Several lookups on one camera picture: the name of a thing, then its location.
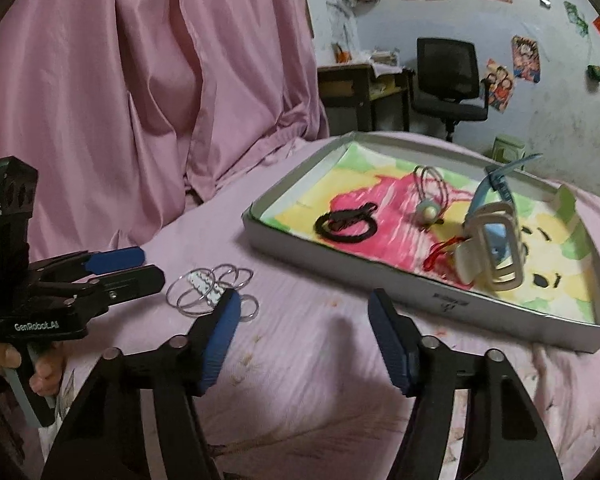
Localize pink curtain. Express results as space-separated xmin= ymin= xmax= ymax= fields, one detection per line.
xmin=0 ymin=0 xmax=331 ymax=266

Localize wooden desk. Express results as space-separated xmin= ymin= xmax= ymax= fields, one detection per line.
xmin=317 ymin=62 xmax=413 ymax=133

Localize pink floral bedsheet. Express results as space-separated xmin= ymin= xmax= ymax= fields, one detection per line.
xmin=40 ymin=132 xmax=600 ymax=480

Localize black hair tie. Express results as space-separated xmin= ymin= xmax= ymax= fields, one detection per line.
xmin=314 ymin=201 xmax=378 ymax=244

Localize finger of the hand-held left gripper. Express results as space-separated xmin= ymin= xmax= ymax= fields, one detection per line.
xmin=35 ymin=264 xmax=166 ymax=318
xmin=30 ymin=246 xmax=146 ymax=281

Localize cartoon family wall poster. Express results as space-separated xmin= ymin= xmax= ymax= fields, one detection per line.
xmin=484 ymin=58 xmax=515 ymax=113

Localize green plastic stool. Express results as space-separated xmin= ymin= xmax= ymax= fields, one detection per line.
xmin=492 ymin=135 xmax=526 ymax=161

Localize green wall stickers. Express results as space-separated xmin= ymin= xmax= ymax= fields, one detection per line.
xmin=564 ymin=1 xmax=590 ymax=37

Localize person's left hand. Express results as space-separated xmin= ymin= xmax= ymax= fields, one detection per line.
xmin=0 ymin=342 xmax=65 ymax=397

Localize grey cardboard box tray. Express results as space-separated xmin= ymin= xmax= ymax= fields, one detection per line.
xmin=241 ymin=131 xmax=600 ymax=356

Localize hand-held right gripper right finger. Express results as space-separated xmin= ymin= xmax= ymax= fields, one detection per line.
xmin=367 ymin=287 xmax=566 ymax=480

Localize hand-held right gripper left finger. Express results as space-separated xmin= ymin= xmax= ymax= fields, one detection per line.
xmin=40 ymin=287 xmax=243 ymax=480

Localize black office chair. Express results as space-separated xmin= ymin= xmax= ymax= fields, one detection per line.
xmin=411 ymin=36 xmax=491 ymax=143

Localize colourful painted paper sheet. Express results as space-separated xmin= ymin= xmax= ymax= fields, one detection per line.
xmin=262 ymin=142 xmax=598 ymax=323

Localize blue wrist watch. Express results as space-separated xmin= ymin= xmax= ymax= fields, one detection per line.
xmin=462 ymin=154 xmax=543 ymax=241

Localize white wall papers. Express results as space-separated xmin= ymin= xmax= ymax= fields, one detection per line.
xmin=327 ymin=2 xmax=361 ymax=51

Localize beaded hair tie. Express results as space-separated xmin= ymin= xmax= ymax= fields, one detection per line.
xmin=412 ymin=165 xmax=449 ymax=224

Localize stack of books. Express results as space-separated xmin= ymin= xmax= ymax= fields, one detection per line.
xmin=370 ymin=49 xmax=402 ymax=67

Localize cartoon character wall poster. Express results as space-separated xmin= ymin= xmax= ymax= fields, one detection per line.
xmin=511 ymin=35 xmax=542 ymax=83

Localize silver bangles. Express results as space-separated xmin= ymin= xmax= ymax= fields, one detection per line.
xmin=166 ymin=262 xmax=260 ymax=322

